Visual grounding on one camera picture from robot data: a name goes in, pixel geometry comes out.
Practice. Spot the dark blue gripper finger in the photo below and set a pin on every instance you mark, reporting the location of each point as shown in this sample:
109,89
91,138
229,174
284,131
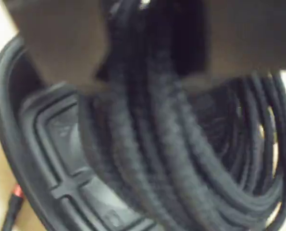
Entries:
61,41
248,36

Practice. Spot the black square plastic bowl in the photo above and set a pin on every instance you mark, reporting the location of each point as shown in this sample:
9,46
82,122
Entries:
37,134

